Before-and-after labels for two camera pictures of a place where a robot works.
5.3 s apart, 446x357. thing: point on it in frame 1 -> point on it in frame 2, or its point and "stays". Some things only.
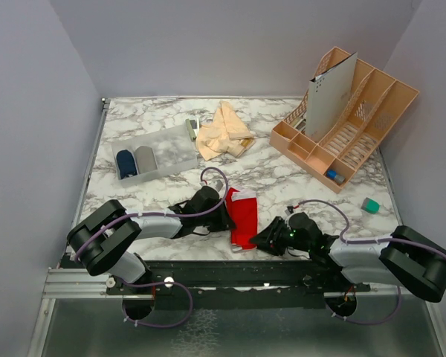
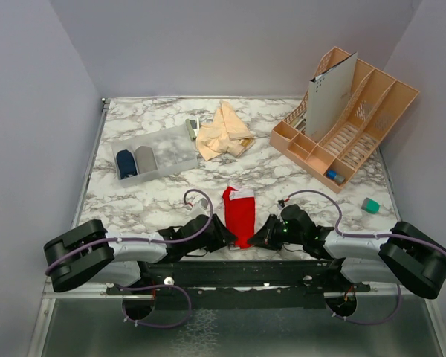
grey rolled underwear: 145,159 stays
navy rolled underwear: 126,163 stays
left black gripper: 224,221 -> 221,236
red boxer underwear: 243,209 stays
